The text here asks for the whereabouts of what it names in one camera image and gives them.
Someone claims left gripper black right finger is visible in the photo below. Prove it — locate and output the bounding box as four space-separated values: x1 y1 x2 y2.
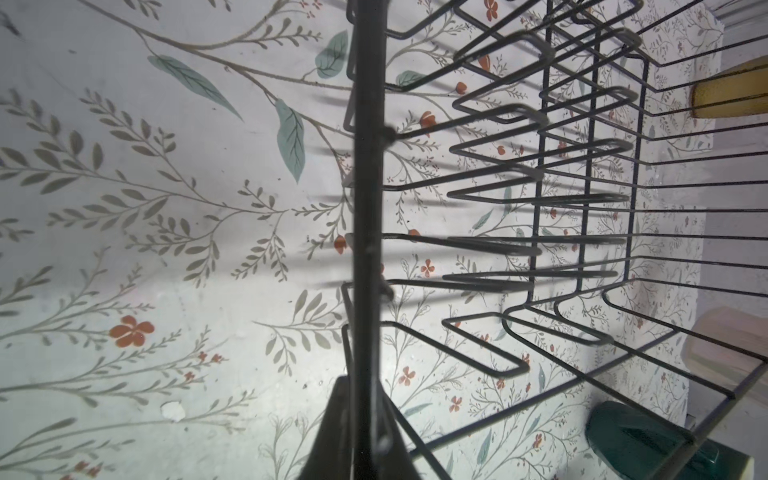
376 389 420 480

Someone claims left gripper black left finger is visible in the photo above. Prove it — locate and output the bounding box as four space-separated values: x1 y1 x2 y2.
298 376 352 480

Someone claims black wire dish rack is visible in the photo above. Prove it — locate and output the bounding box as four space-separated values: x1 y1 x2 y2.
341 1 767 479

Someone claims pink ceramic mug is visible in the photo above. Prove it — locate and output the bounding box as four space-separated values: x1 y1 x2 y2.
681 307 767 389

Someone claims yellow ribbed cup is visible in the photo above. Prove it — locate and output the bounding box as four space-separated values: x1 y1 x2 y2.
691 56 767 119

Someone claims dark green mug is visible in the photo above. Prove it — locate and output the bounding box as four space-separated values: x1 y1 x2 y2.
585 401 755 479

